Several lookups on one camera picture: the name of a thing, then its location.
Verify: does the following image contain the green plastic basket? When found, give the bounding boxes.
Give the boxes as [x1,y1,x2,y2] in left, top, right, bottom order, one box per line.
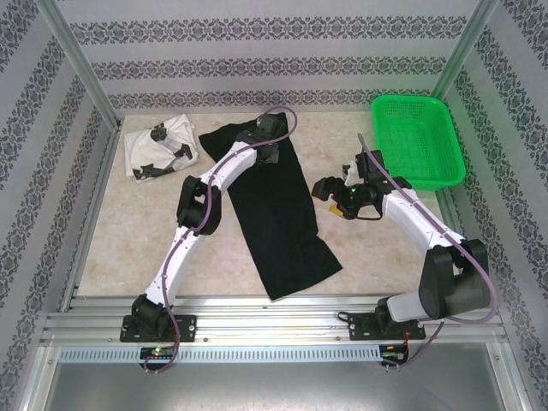
[370,94,468,193]

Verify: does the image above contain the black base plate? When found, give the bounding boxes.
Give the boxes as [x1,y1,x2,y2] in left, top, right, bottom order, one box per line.
[121,314,198,343]
[347,311,427,343]

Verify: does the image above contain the left controller board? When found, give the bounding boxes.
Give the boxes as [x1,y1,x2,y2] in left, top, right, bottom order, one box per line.
[140,346,176,360]

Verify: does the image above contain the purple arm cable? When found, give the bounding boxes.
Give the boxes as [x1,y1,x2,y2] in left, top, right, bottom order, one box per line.
[143,105,300,376]
[357,133,501,372]

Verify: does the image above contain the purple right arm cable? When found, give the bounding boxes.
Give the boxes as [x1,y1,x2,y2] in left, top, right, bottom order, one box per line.
[357,133,501,372]

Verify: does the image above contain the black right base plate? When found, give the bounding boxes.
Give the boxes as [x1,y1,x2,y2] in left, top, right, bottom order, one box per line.
[347,311,427,343]

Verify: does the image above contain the controller board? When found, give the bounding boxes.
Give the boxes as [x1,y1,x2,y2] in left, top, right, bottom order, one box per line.
[380,343,411,359]
[140,346,176,360]

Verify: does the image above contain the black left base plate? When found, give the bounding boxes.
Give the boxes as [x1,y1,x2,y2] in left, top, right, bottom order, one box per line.
[121,314,198,343]

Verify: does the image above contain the aluminium frame post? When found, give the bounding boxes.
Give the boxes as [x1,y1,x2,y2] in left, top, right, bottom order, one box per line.
[430,0,502,102]
[36,0,123,129]

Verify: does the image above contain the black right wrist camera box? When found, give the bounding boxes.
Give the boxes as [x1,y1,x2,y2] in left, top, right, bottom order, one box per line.
[342,148,385,186]

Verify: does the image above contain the slotted metal cable duct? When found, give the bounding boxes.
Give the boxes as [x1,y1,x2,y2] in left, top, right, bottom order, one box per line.
[57,345,382,363]

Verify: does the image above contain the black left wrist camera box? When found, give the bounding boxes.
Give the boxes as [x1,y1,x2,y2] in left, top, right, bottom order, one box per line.
[255,112,287,136]

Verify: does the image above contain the right controller board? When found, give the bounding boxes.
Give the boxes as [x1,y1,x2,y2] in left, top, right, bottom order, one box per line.
[380,343,411,359]

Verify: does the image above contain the aluminium mounting rail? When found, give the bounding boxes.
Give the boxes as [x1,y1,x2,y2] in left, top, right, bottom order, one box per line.
[40,293,510,344]

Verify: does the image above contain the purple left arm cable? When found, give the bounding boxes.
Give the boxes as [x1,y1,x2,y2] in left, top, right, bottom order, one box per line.
[143,105,300,376]

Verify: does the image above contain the white t-shirt with black print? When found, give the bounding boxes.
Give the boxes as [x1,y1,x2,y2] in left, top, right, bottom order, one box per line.
[122,113,201,184]

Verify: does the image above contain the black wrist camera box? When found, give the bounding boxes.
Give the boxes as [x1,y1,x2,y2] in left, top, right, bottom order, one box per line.
[255,112,287,136]
[342,148,385,186]

